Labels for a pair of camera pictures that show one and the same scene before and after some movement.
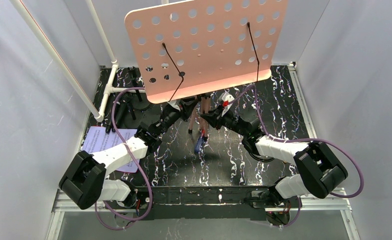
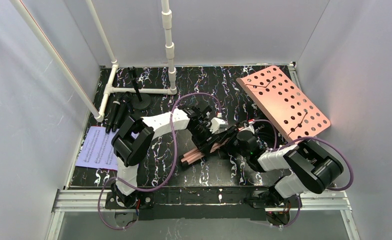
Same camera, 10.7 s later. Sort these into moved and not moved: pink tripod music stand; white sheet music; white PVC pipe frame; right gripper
Moved: pink tripod music stand; right gripper
Not moved: white PVC pipe frame; white sheet music
